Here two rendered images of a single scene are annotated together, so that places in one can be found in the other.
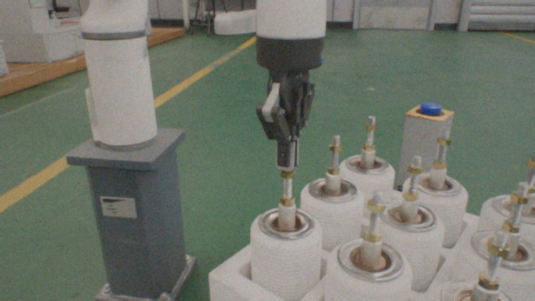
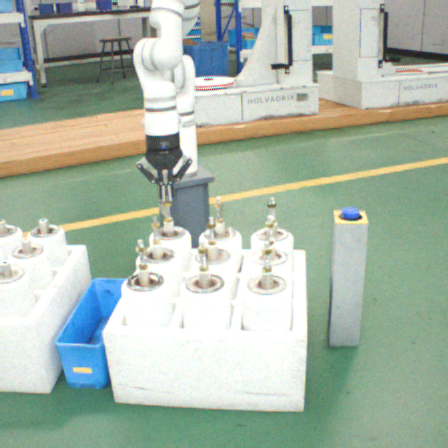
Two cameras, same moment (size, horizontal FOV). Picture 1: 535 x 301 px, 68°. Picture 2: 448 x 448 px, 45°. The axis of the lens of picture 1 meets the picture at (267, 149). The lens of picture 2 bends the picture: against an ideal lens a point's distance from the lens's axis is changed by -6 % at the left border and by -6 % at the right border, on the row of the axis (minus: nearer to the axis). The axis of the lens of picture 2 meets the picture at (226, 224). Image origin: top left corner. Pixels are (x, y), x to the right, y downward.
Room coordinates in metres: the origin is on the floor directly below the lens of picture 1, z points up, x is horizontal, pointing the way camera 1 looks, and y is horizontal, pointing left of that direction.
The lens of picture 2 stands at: (-0.07, -1.12, 0.77)
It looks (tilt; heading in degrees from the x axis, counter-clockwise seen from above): 22 degrees down; 58
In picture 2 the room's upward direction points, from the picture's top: 2 degrees counter-clockwise
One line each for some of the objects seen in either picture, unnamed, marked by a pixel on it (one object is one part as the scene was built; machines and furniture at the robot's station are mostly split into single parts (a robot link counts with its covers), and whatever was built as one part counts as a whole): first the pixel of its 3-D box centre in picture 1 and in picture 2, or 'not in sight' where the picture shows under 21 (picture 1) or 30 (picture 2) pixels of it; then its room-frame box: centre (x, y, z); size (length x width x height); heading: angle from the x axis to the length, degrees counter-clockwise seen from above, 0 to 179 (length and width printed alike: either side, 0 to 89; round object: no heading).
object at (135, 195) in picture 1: (140, 217); (184, 223); (0.62, 0.23, 0.15); 0.15 x 0.15 x 0.30; 80
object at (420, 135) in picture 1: (417, 185); (346, 281); (0.74, -0.32, 0.16); 0.07 x 0.07 x 0.31; 51
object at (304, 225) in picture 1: (286, 223); (169, 233); (0.45, -0.03, 0.25); 0.08 x 0.08 x 0.01
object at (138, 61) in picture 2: not in sight; (155, 73); (0.44, -0.02, 0.62); 0.09 x 0.07 x 0.15; 115
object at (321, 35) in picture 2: not in sight; (317, 35); (4.43, 3.98, 0.36); 0.50 x 0.38 x 0.21; 79
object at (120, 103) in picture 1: (122, 91); (179, 143); (0.62, 0.23, 0.39); 0.09 x 0.09 x 0.17; 80
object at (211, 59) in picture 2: not in sight; (202, 60); (2.81, 3.91, 0.19); 0.50 x 0.41 x 0.37; 85
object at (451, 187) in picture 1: (435, 185); (269, 257); (0.56, -0.27, 0.25); 0.08 x 0.08 x 0.01
